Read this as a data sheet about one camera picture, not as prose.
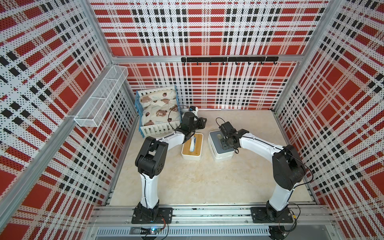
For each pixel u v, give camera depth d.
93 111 0.90
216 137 0.95
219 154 0.85
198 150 0.92
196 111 0.88
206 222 0.73
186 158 0.93
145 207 0.62
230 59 0.89
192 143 0.93
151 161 0.53
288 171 0.48
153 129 1.02
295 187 0.51
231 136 0.69
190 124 0.77
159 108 1.11
